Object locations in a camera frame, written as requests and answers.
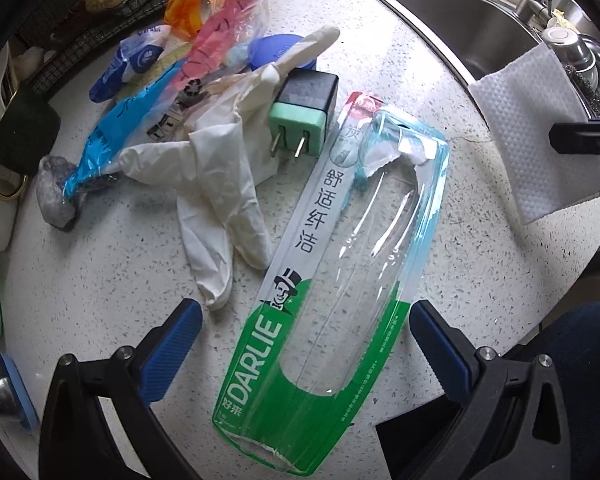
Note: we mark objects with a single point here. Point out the white paper towel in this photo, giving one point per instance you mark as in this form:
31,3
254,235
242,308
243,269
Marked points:
525,125

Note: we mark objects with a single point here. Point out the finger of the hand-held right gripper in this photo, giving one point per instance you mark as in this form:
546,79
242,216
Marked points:
585,137

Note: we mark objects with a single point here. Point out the green black power adapter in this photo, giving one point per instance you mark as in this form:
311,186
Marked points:
300,120

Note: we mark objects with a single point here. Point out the pink plastic wrapper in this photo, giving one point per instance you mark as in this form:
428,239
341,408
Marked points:
230,25

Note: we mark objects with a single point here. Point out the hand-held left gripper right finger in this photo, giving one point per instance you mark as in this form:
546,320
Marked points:
440,355

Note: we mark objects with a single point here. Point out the steel wool scrubber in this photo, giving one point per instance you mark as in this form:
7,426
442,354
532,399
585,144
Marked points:
587,87

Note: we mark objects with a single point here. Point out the clear printed plastic wrapper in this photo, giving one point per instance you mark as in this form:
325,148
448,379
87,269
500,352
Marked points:
172,120

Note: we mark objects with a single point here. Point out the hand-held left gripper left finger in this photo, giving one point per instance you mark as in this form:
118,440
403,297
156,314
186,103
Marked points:
172,350

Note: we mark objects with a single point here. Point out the person's blue trouser leg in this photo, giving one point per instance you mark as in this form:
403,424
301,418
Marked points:
595,350

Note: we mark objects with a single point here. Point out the blue saucer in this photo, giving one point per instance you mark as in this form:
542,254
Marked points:
22,400

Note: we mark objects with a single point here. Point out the blue round lid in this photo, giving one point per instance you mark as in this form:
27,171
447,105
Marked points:
275,47

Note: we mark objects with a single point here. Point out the white latex glove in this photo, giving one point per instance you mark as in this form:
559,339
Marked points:
215,170

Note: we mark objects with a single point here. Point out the steel sink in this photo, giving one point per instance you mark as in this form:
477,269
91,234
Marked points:
445,25

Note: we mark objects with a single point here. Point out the blue white packet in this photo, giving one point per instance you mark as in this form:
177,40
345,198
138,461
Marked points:
130,60

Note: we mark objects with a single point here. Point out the clear green toothbrush package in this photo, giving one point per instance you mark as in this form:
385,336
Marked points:
260,360

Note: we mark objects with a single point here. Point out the blue plastic wrapper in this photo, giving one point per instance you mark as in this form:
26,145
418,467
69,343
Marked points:
125,120

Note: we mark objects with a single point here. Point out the grey plastic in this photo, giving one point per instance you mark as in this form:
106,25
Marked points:
52,195

